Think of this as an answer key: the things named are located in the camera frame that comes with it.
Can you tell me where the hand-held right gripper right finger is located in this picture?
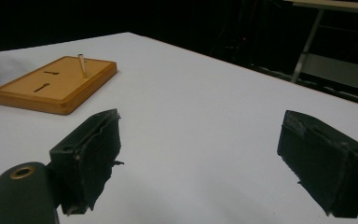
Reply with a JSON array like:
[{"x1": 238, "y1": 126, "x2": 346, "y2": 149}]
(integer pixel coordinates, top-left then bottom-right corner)
[{"x1": 276, "y1": 109, "x2": 358, "y2": 218}]

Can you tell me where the wooden frame stand peg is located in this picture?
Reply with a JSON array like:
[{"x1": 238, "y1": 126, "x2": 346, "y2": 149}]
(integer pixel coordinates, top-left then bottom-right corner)
[{"x1": 76, "y1": 53, "x2": 89, "y2": 79}]

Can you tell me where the white table sheet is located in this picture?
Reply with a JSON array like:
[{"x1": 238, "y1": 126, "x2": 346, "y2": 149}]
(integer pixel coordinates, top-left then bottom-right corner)
[{"x1": 0, "y1": 32, "x2": 358, "y2": 224}]

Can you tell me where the wooden picture frame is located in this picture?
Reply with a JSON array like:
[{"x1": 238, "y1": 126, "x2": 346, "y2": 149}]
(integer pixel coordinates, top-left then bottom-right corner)
[{"x1": 0, "y1": 55, "x2": 118, "y2": 116}]

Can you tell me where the white metal desk frame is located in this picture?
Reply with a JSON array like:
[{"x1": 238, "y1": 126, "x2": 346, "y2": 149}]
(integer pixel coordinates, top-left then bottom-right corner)
[{"x1": 283, "y1": 0, "x2": 358, "y2": 95}]

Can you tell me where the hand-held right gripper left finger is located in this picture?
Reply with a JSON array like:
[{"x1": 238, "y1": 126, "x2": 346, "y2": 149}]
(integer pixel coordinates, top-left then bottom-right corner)
[{"x1": 48, "y1": 108, "x2": 125, "y2": 217}]

